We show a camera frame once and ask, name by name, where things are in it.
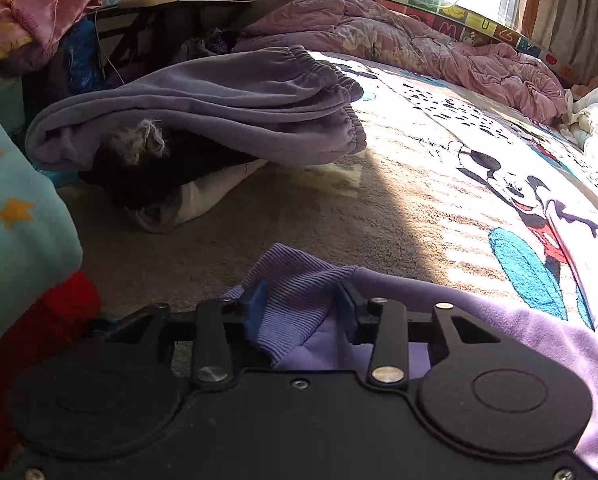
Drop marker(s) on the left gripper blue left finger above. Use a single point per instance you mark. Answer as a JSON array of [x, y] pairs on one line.
[[227, 337]]

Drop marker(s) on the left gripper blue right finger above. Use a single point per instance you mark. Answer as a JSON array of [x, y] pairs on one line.
[[381, 322]]

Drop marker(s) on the lilac purple sweatshirt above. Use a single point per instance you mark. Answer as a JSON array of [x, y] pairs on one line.
[[300, 332]]

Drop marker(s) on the white folded garment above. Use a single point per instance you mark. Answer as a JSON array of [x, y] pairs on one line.
[[193, 199]]

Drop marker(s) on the Mickey Mouse print bed blanket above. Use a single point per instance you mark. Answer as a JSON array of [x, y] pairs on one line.
[[451, 189]]

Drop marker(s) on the teal star print blanket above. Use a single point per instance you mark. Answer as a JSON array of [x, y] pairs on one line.
[[39, 246]]

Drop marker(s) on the red cloth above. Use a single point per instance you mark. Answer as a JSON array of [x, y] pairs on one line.
[[54, 323]]

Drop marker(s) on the folded grey purple sweatpants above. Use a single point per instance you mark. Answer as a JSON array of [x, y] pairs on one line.
[[280, 104]]

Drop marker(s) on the white cream duvet bundle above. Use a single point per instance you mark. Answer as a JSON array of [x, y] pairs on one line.
[[582, 119]]

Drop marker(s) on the crumpled pink purple quilt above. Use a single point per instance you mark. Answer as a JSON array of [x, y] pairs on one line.
[[364, 29]]

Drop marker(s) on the dark cluttered side table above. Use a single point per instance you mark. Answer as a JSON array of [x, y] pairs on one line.
[[137, 37]]

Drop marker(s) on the pink satin pillow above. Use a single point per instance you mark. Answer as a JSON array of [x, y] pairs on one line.
[[31, 30]]

